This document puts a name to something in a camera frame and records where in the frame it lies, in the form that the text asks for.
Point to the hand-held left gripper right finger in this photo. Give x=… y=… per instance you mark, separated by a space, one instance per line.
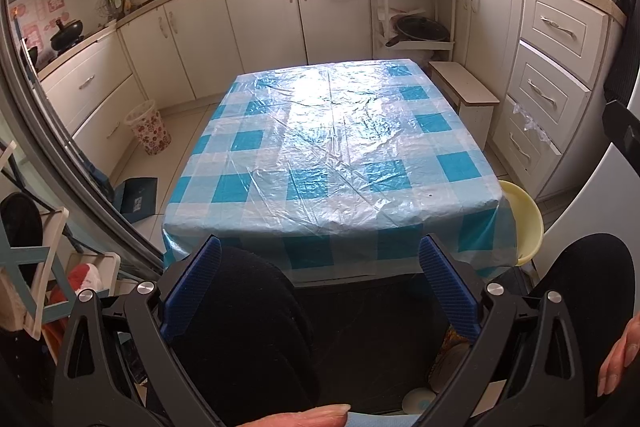
x=450 y=287

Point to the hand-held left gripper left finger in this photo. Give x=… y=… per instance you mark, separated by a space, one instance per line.
x=192 y=287

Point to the yellow plastic bin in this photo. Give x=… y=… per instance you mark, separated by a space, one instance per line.
x=525 y=227

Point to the person's left hand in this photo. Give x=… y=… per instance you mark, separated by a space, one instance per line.
x=310 y=418

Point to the person's right hand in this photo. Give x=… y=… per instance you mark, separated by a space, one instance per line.
x=627 y=357

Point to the yellow red printed bag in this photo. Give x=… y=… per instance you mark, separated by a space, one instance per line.
x=450 y=357

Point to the person's left leg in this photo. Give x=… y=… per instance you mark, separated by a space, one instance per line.
x=250 y=332

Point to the person's leg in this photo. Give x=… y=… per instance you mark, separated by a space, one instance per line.
x=250 y=332
x=590 y=267

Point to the blue dustpan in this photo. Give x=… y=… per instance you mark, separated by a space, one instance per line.
x=137 y=199

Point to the red cloth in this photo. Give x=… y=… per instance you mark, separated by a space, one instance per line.
x=82 y=282

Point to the person's right leg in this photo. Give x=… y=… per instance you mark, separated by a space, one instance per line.
x=590 y=267

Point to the floral wastebasket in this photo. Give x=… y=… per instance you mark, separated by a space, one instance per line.
x=150 y=129

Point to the blue checked plastic tablecloth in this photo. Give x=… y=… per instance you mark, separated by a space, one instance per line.
x=340 y=147

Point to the clear plastic bag in drawer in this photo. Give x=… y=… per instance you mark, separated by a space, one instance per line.
x=532 y=124

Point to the black round object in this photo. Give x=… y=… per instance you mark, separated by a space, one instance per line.
x=20 y=227

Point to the white stool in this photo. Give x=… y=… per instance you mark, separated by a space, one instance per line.
x=465 y=87

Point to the black pan with lid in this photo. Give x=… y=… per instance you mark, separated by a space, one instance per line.
x=420 y=29

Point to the white kitchen cabinets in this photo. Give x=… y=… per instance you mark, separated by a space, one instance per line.
x=260 y=22

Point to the black wok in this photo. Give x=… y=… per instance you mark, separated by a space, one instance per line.
x=67 y=37

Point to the white and teal frame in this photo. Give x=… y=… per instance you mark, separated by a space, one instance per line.
x=45 y=267

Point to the grey sliding door frame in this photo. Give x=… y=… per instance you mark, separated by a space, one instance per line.
x=65 y=157

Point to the red paper wall decoration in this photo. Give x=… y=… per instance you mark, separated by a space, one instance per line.
x=52 y=4

